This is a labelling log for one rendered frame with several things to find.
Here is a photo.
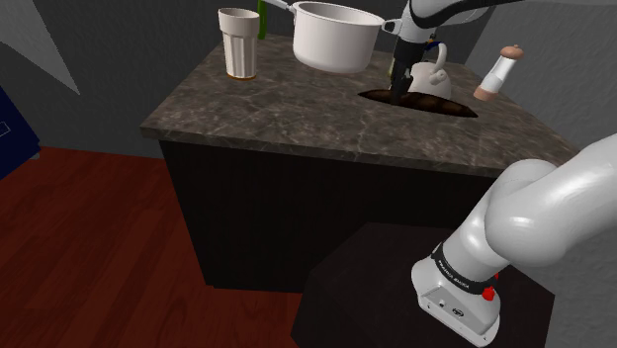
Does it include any white kettle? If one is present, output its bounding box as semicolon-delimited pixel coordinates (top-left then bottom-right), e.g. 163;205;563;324
406;41;453;102

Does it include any dark brown bread loaf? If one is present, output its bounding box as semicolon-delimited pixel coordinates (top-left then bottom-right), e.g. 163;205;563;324
358;88;480;120

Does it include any white saucepan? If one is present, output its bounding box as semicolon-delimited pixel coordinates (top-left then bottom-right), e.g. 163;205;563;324
262;0;404;75

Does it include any white pepper mill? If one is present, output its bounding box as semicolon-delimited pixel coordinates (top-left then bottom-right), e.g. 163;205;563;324
473;43;526;103

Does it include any green bottle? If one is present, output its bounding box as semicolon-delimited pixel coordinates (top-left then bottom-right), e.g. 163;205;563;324
256;0;269;42

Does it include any white ribbed cup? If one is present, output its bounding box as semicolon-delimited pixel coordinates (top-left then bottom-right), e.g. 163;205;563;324
218;7;262;81

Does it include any dark cabinet with marble top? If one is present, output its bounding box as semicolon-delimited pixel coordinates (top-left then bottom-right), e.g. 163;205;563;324
139;32;580;295

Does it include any dark blue furniture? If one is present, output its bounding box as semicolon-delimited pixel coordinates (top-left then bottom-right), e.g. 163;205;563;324
0;85;42;182

